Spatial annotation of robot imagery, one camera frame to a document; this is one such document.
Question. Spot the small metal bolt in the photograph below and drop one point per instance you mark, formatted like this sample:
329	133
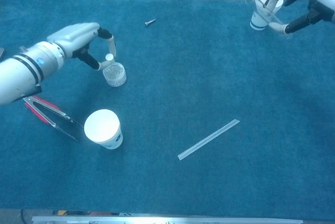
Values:
149	22

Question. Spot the white paper cup blue logo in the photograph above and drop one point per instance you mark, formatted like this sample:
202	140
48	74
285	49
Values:
100	125

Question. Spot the clear glass stirring rod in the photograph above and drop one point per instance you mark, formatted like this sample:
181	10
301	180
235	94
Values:
208	139

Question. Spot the white paper cup blue stripe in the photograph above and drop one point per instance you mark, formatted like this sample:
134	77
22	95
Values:
259	20

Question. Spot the small clear round jar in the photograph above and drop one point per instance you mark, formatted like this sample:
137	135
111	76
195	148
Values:
115	76

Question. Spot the teal felt table mat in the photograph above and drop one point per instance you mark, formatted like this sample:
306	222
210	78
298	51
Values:
183	77

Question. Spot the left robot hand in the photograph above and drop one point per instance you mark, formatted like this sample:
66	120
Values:
76	35

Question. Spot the clear glass test tube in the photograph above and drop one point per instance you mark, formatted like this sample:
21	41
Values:
272	19

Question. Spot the metal tongs with red grips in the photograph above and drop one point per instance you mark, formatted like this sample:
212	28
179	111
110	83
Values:
32	103

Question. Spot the aluminium frame rail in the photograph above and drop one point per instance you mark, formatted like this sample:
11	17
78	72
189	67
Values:
167	220

